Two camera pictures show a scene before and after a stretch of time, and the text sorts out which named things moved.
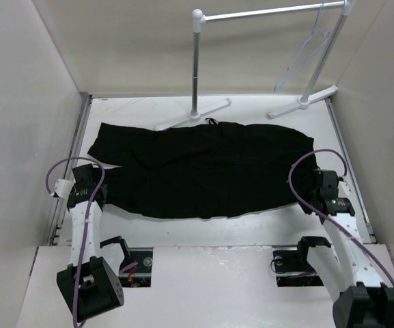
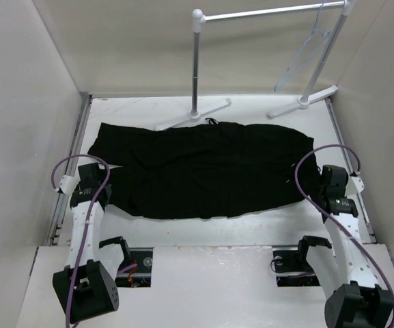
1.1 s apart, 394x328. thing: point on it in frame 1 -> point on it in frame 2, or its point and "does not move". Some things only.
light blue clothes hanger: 308,50 does not move
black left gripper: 104,194 does not move
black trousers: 205,169 does not move
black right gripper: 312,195 -> 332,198
